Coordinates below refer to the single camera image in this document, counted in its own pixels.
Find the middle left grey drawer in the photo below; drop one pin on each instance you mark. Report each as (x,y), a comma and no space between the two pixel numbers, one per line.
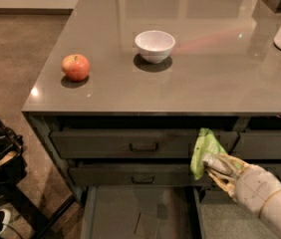
(136,173)

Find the grey counter cabinet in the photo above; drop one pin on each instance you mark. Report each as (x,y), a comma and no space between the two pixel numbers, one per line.
(223,72)

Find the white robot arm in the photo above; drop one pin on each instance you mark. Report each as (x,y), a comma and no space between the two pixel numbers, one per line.
(271,216)

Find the red apple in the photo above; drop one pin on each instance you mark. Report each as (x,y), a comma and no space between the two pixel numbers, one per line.
(76,67)

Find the white bowl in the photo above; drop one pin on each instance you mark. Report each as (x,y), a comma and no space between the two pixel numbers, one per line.
(154,46)

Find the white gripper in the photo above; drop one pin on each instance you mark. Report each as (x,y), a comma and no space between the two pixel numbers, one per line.
(259,187)

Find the top right grey drawer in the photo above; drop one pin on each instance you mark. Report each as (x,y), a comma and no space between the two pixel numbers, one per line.
(258,145)

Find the green rice chip bag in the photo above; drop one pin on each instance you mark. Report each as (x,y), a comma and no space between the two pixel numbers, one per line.
(206,143)

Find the open bottom left drawer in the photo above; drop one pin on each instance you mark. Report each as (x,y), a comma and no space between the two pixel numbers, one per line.
(142,212)

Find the top left grey drawer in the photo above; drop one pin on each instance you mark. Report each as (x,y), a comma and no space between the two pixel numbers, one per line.
(124,143)

